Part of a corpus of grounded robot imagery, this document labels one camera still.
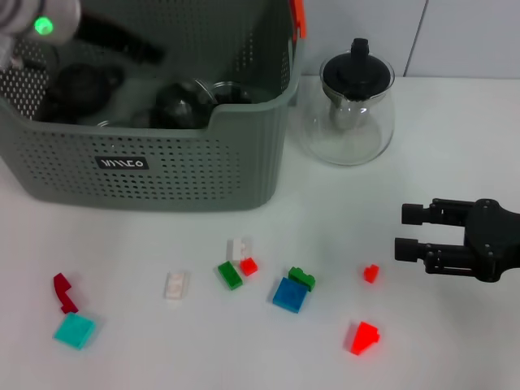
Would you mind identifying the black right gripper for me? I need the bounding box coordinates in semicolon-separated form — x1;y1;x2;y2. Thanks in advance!
394;197;520;284

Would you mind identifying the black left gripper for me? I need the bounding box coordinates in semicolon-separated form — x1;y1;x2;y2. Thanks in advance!
76;14;167;66

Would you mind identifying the dark red curved brick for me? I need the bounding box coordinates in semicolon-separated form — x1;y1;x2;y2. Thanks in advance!
52;272;80;314

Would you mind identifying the teal brick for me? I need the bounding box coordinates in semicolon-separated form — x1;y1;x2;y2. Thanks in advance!
52;311;98;351

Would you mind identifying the grey-green perforated storage bin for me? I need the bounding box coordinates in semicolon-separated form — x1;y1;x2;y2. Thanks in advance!
0;0;308;215

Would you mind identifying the black clay teapot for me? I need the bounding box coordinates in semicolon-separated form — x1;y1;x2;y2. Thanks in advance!
44;63;126;117

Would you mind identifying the clear glass teapot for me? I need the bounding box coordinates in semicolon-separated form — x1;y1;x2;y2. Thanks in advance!
299;52;397;167

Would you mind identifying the red slope brick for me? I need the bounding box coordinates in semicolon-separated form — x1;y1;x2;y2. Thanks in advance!
348;321;382;358

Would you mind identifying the dark green studded brick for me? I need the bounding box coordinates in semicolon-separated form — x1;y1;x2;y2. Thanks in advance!
288;266;317;293

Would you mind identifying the steel tea strainer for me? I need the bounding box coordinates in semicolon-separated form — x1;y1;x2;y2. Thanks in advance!
327;97;369;132

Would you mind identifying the blue square brick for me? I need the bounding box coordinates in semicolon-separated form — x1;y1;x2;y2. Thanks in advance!
271;276;310;314

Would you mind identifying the black teapot lid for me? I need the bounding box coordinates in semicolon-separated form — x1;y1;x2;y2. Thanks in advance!
323;38;396;102

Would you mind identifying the white tall brick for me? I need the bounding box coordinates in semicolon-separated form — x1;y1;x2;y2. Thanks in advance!
226;237;253;263

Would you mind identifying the green flat brick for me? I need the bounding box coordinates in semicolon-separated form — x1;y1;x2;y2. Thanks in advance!
218;262;244;292

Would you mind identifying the white flat plate brick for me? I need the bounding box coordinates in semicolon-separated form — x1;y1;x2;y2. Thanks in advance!
163;271;191;301

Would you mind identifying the orange bin handle clip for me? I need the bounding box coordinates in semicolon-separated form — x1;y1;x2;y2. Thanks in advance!
291;0;309;41

